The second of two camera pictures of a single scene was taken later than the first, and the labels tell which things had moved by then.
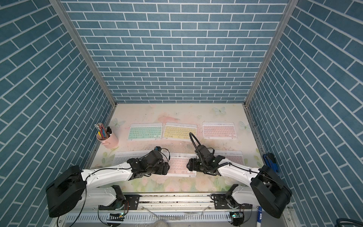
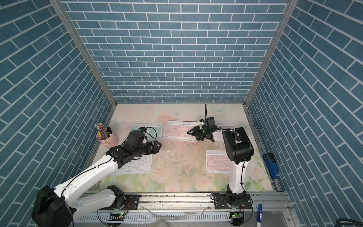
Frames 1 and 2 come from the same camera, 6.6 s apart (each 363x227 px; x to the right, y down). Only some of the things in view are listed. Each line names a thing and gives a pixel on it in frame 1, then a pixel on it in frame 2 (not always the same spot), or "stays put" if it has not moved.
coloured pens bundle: (103, 132) stays put
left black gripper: (161, 168) -> (151, 150)
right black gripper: (193, 165) -> (196, 133)
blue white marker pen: (259, 216) stays put
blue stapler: (269, 160) stays put
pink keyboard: (177, 162) -> (178, 129)
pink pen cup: (111, 142) stays put
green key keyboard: (145, 131) stays put
